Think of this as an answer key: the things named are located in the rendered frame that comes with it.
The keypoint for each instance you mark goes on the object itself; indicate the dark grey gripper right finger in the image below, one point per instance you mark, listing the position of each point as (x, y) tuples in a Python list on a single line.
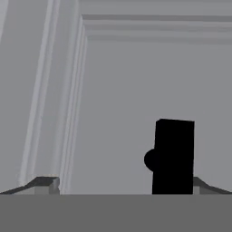
[(203, 188)]

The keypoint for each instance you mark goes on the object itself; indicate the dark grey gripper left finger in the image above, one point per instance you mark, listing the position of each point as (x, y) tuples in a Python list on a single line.
[(42, 185)]

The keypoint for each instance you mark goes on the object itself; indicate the grey panelled drawer front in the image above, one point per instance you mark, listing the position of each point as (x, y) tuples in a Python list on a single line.
[(127, 105)]

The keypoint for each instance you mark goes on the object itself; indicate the grey cupboard front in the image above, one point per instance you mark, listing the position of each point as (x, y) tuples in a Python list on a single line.
[(18, 90)]

